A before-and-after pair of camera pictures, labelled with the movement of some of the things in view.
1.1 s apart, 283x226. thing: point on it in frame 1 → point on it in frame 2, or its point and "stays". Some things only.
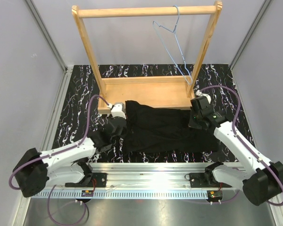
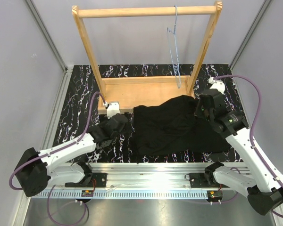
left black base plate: [94, 180] stays
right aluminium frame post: [259, 15] stays
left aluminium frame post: [39, 23] stays
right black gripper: [191, 124] → [198, 112]
